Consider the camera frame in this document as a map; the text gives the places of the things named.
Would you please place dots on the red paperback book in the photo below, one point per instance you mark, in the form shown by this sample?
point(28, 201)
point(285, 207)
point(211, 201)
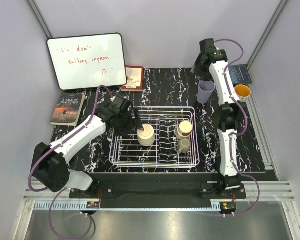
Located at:
point(135, 77)

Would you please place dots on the floral white mug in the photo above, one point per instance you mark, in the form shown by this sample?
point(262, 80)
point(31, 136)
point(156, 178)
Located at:
point(243, 92)

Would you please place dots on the white wire dish rack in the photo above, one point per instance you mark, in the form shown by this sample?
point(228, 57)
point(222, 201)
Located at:
point(126, 151)

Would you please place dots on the cream and brown cup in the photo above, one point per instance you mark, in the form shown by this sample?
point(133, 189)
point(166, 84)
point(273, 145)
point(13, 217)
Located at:
point(184, 130)

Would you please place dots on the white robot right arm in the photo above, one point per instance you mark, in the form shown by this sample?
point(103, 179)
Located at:
point(213, 62)

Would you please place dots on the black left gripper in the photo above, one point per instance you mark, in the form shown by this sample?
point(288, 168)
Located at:
point(134, 124)

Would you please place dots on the Tale of Two Cities book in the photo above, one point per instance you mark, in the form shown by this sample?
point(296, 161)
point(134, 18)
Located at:
point(68, 109)

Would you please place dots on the dark blue book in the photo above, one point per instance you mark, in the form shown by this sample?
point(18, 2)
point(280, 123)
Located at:
point(239, 75)

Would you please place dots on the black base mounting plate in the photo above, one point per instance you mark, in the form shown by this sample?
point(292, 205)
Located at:
point(155, 190)

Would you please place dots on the cream ribbed cup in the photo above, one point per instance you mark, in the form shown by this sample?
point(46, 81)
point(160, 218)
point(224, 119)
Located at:
point(146, 137)

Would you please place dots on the small beige mug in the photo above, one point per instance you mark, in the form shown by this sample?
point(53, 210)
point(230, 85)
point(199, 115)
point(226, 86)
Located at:
point(184, 146)

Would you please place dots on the lilac plastic cup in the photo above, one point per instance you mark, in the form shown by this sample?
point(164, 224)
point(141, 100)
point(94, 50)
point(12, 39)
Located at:
point(205, 90)

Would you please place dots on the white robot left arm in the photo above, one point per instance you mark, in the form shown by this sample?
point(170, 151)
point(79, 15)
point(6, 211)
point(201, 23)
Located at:
point(50, 161)

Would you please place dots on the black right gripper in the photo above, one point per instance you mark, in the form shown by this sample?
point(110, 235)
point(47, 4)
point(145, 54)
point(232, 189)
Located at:
point(205, 76)

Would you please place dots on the white whiteboard black frame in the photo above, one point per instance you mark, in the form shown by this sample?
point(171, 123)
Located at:
point(88, 61)

